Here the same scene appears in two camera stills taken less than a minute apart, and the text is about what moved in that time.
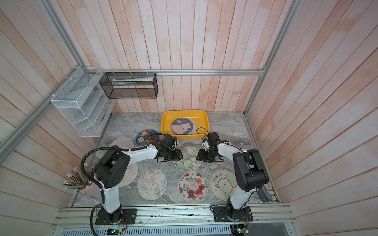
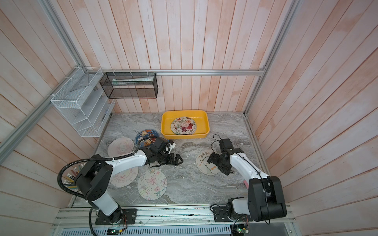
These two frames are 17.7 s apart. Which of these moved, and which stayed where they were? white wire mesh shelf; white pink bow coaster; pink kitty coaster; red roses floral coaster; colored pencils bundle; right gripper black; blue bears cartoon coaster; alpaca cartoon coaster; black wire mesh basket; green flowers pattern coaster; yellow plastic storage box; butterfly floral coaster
Moved: right gripper black; alpaca cartoon coaster; green flowers pattern coaster; red roses floral coaster
Stayed: white pink bow coaster; colored pencils bundle; yellow plastic storage box; butterfly floral coaster; pink kitty coaster; white wire mesh shelf; black wire mesh basket; blue bears cartoon coaster
